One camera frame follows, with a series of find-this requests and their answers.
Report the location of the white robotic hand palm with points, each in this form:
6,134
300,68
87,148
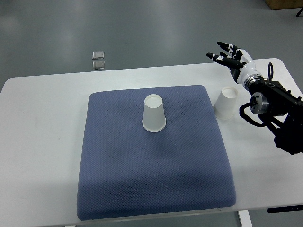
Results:
248,71

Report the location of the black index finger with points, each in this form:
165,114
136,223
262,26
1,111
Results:
227,47

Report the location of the black outer finger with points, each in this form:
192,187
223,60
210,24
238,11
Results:
230,53

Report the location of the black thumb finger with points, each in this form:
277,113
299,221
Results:
225,61

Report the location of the white paper cup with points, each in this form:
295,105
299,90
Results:
224,106
154,119

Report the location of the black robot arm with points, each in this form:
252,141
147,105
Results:
270,105

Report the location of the brown cardboard box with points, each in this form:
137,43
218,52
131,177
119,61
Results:
284,4

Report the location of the black tripod foot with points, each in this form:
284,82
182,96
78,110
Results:
299,12

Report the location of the upper metal floor plate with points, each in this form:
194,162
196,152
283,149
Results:
98,55

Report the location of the metal floor plate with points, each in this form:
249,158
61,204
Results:
98,55
98,65

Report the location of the lower metal floor plate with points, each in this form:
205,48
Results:
98,65

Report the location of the black table control panel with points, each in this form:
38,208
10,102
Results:
285,209

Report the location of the blue fabric cushion mat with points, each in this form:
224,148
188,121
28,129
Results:
126,170

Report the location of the white table leg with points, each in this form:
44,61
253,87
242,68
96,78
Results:
244,218

